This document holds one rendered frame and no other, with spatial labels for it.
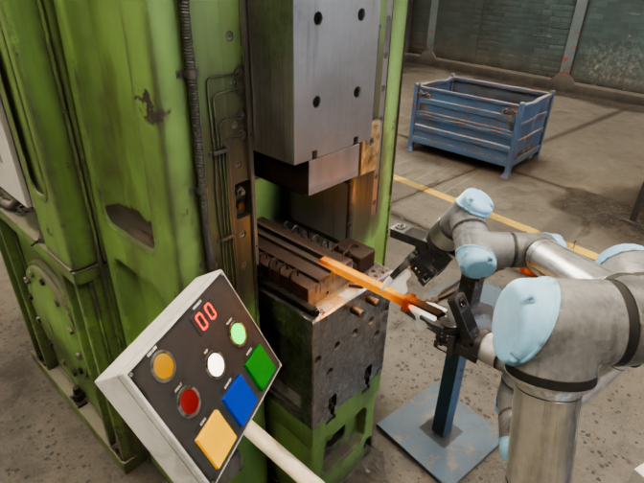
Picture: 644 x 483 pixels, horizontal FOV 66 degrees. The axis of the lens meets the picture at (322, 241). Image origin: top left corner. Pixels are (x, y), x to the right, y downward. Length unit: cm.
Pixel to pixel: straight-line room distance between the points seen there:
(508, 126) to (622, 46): 417
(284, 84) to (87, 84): 54
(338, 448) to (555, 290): 150
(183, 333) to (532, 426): 62
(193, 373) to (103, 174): 73
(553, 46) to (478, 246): 839
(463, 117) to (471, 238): 420
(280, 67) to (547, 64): 839
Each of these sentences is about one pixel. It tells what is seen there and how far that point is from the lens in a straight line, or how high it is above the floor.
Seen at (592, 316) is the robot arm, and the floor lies 142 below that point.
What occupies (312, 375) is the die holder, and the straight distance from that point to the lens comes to 154.
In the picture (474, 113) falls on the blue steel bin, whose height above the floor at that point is 54.
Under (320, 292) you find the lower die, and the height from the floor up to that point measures 94.
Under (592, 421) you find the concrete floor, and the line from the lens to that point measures 269.
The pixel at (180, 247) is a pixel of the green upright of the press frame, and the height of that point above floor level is 118.
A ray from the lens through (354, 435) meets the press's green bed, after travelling 212.
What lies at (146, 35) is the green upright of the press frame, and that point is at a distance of 110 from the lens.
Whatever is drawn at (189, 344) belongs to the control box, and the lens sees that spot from 100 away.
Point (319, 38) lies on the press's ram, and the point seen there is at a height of 164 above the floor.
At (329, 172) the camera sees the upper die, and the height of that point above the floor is 132.
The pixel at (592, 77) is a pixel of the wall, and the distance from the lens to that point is 913.
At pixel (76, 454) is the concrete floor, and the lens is 245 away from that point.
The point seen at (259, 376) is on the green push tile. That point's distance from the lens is 113.
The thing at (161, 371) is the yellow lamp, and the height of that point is 116.
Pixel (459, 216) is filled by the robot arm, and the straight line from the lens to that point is 111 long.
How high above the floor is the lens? 180
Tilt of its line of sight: 30 degrees down
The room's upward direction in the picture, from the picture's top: 1 degrees clockwise
